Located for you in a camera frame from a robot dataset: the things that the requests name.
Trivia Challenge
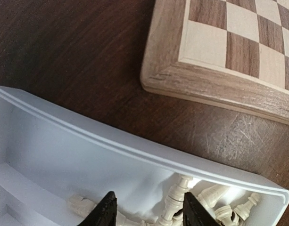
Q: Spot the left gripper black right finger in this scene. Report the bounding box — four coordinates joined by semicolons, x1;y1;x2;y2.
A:
183;192;217;226

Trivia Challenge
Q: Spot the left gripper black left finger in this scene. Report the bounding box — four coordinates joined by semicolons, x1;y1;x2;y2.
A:
78;191;117;226

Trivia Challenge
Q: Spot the pile of light chess pieces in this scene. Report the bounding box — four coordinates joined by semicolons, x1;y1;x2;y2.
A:
66;175;261;226

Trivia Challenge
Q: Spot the wooden chess board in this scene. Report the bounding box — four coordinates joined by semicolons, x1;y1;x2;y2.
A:
140;0;289;125

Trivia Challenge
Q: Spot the white plastic compartment tray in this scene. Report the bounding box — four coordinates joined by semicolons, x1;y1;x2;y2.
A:
0;86;289;226

